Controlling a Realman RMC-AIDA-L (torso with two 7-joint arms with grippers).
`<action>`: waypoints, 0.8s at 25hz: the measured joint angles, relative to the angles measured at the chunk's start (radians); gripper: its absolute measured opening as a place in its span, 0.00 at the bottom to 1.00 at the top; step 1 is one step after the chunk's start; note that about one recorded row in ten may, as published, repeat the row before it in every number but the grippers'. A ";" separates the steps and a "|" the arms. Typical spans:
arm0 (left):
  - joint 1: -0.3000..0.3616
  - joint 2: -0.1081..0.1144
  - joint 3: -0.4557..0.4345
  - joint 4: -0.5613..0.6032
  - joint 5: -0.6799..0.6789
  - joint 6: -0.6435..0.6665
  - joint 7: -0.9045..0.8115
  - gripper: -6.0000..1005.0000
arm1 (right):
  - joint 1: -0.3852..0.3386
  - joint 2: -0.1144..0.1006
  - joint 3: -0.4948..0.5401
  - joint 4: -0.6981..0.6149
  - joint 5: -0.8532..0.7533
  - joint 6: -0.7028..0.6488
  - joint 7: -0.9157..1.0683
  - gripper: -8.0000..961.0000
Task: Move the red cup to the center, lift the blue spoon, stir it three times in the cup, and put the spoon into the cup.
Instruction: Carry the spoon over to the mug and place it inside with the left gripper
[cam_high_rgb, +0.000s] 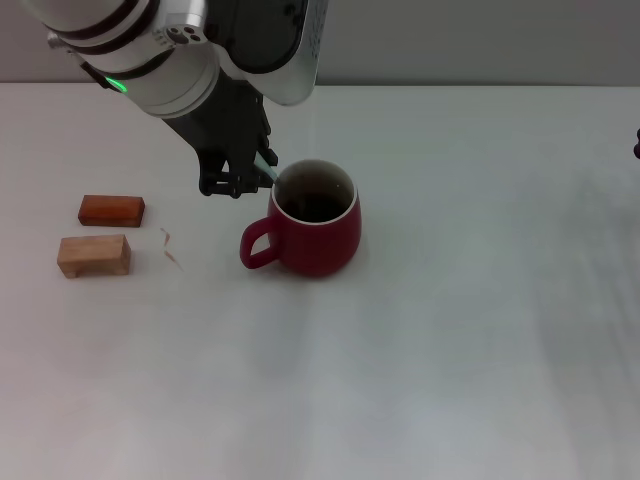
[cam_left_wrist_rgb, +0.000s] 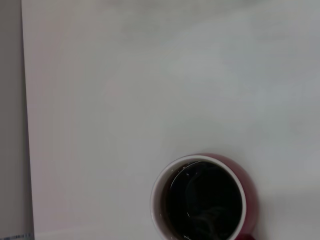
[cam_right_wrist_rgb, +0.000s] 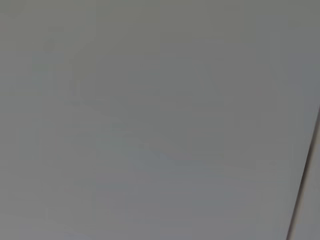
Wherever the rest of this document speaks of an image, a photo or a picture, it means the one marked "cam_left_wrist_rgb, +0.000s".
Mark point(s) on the dark coffee liquid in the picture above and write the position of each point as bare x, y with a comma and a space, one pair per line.
212, 195

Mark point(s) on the red ceramic cup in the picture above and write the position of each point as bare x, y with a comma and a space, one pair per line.
247, 180

